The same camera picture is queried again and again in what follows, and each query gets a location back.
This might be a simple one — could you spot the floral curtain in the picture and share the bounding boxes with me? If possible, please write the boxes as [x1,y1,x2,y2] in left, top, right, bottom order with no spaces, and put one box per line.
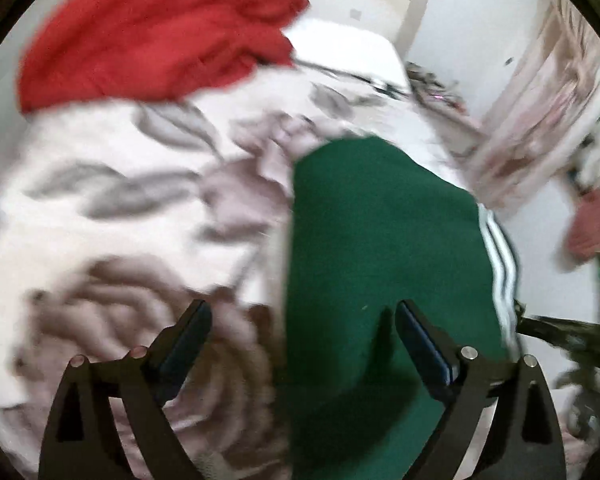
[467,0,600,211]

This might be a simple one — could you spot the white pillow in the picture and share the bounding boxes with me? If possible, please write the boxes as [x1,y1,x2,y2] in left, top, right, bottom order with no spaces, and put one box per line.
[285,15,412,97]

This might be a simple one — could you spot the green white striped garment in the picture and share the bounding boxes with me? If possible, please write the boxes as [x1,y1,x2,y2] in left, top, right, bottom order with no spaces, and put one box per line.
[282,136,525,480]

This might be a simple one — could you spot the floral bed sheet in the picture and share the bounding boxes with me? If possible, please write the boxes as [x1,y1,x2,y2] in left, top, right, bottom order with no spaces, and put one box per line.
[0,60,481,480]

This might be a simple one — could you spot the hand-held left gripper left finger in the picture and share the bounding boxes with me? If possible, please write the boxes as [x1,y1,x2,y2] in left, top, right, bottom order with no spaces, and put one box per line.
[38,300,214,480]

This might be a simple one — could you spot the pink red hanging cloth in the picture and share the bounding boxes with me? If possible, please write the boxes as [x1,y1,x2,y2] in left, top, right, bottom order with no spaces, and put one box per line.
[564,189,600,262]

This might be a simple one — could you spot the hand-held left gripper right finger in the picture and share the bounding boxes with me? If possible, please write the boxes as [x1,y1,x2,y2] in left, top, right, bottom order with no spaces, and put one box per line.
[394,300,567,480]

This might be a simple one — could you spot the beige door frame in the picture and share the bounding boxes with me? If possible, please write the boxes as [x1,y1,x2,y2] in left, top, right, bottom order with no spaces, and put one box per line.
[300,0,432,58]

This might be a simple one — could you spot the dark small bedside items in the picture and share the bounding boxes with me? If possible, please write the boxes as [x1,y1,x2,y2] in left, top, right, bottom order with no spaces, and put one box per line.
[406,61,481,122]

